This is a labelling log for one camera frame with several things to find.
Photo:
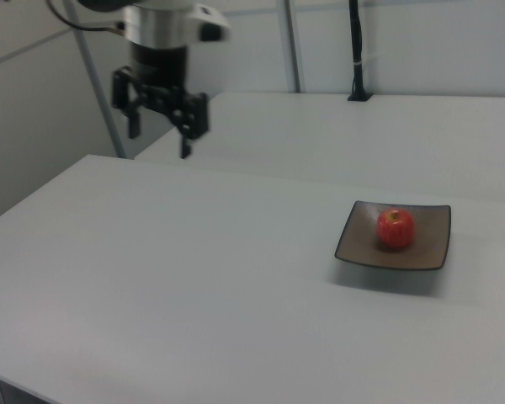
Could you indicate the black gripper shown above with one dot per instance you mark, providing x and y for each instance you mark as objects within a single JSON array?
[{"x": 162, "y": 71}]

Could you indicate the black pole with base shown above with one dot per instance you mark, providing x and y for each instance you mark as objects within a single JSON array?
[{"x": 357, "y": 42}]

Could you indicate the square brown ceramic plate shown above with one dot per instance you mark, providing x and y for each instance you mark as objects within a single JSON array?
[{"x": 359, "y": 248}]

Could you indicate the red apple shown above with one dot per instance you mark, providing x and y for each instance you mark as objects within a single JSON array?
[{"x": 394, "y": 229}]

